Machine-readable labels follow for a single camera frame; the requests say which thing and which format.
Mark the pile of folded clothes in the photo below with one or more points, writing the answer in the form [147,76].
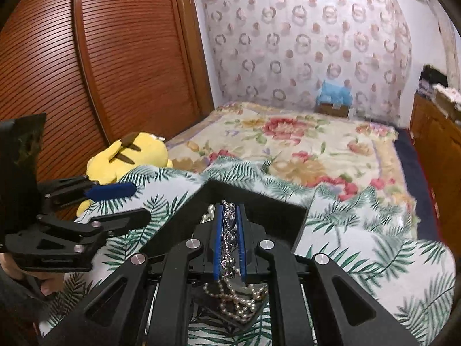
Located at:
[432,79]

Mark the wooden sideboard cabinet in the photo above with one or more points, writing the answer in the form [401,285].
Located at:
[437,151]

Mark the cardboard box with papers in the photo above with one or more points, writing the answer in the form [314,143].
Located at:
[448,97]

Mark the person's left forearm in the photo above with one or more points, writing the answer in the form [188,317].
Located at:
[16,306]

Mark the black square box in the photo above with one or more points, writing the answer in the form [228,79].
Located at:
[187,209]

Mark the blue plastic bag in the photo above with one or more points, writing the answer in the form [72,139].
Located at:
[335,93]

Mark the yellow plush toy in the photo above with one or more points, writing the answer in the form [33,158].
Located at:
[126,156]

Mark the brown louvered wardrobe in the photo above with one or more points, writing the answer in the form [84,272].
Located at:
[90,61]

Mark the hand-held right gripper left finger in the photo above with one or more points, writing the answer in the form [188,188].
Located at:
[216,245]

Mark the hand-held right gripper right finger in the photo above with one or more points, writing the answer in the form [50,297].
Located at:
[242,248]

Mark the navy blue mattress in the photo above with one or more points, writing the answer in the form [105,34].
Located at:
[414,173]

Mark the small cardboard box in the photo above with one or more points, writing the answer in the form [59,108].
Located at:
[333,109]

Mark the person's left hand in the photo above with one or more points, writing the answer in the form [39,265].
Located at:
[46,284]

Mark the floral blanket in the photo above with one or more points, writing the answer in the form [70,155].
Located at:
[306,144]

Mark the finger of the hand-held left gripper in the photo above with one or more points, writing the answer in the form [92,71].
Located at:
[108,191]
[119,221]

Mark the leaf print tablecloth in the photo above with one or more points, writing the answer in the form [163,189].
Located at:
[360,259]

